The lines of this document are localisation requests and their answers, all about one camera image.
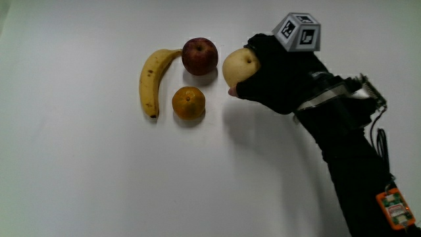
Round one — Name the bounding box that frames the person's right hand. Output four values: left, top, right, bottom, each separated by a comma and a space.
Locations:
228, 12, 343, 115

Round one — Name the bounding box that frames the yellow pear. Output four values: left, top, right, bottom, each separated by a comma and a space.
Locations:
222, 47, 262, 89

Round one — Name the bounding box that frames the person's right forearm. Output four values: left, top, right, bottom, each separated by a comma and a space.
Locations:
293, 74, 421, 237

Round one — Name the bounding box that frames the red apple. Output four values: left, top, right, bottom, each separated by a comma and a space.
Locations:
181, 37, 219, 76

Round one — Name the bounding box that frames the orange mandarin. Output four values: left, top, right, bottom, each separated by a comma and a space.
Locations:
172, 86, 207, 121

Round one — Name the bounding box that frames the green wrist circuit board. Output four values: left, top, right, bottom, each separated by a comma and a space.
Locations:
355, 73, 388, 109

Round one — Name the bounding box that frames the yellow banana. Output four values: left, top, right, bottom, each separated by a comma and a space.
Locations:
138, 48, 183, 119

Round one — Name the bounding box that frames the orange cased sensor module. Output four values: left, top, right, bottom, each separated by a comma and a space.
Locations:
376, 187, 416, 231

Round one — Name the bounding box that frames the black cable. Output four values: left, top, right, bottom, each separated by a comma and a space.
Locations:
369, 106, 396, 180

